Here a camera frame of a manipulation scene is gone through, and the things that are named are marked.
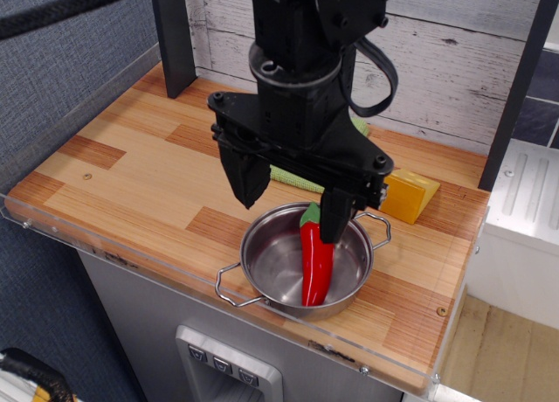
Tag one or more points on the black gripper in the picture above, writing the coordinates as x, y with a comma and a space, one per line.
300, 122

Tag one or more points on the green woven towel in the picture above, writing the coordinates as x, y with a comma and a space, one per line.
286, 177

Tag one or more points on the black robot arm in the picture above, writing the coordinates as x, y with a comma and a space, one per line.
303, 59

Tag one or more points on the red chili pepper toy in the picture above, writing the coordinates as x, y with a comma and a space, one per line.
317, 258

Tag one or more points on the stainless steel pot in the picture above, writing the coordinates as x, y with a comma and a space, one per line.
284, 259

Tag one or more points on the yellow cheese wedge toy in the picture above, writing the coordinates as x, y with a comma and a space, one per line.
407, 195

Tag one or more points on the silver dispenser button panel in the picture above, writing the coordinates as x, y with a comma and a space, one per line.
218, 372

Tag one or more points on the white toy sink unit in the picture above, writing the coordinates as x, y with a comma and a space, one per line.
515, 262

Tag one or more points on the dark grey right post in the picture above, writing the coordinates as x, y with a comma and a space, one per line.
537, 37

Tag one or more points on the dark grey post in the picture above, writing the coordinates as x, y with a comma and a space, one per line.
537, 37
175, 44

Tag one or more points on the dark grey left post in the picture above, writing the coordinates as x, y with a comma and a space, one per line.
175, 44

